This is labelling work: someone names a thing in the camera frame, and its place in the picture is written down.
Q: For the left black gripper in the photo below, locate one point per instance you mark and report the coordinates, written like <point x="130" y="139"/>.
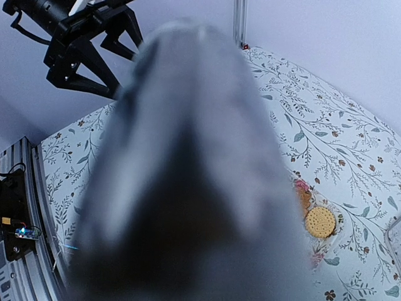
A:
<point x="76" y="64"/>

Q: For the metal serving tongs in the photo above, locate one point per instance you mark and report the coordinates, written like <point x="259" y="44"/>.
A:
<point x="189" y="198"/>

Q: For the metal divided cookie tin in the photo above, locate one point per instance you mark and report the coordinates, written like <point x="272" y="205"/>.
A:
<point x="392" y="239"/>

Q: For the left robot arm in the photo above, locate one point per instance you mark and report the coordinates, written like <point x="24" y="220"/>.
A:
<point x="37" y="20"/>

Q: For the floral tablecloth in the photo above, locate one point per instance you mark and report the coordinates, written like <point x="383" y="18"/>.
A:
<point x="352" y="158"/>

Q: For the round tan cookie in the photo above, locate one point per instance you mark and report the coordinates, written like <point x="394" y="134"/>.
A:
<point x="320" y="222"/>

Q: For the floral cookie tray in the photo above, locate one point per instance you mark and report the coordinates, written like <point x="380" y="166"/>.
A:
<point x="319" y="249"/>

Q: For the left aluminium frame post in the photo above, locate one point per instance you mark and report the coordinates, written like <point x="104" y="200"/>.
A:
<point x="240" y="23"/>

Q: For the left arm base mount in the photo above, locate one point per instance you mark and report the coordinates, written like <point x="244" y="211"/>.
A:
<point x="18" y="233"/>

